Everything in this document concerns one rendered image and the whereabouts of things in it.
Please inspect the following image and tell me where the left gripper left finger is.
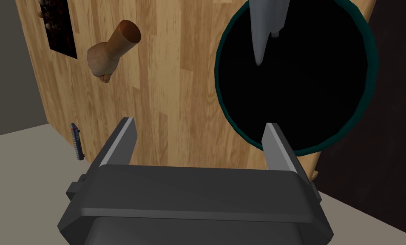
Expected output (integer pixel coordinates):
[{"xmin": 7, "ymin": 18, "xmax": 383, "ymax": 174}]
[{"xmin": 99, "ymin": 117, "xmax": 138, "ymax": 167}]

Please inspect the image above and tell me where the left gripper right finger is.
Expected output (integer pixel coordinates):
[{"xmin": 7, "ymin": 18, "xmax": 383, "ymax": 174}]
[{"xmin": 261, "ymin": 122, "xmax": 309, "ymax": 182}]

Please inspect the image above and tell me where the small dark blue remote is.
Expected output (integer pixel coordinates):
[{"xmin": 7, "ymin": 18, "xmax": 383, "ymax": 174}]
[{"xmin": 70, "ymin": 122, "xmax": 86, "ymax": 162}]

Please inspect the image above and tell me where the black plate with teal rim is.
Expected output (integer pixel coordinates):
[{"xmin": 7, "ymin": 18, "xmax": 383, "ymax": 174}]
[{"xmin": 214, "ymin": 0, "xmax": 380, "ymax": 157}]

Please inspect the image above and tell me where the light wooden table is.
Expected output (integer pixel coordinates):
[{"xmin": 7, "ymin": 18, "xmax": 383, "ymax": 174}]
[{"xmin": 15, "ymin": 0, "xmax": 377, "ymax": 182}]

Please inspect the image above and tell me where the brown and beige lumpy object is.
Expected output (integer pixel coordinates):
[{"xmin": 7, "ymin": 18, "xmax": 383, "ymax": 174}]
[{"xmin": 87, "ymin": 19, "xmax": 142, "ymax": 84}]

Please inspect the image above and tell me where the grey pointed utensil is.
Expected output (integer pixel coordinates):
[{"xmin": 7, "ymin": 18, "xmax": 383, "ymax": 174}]
[{"xmin": 248, "ymin": 0, "xmax": 291, "ymax": 67}]

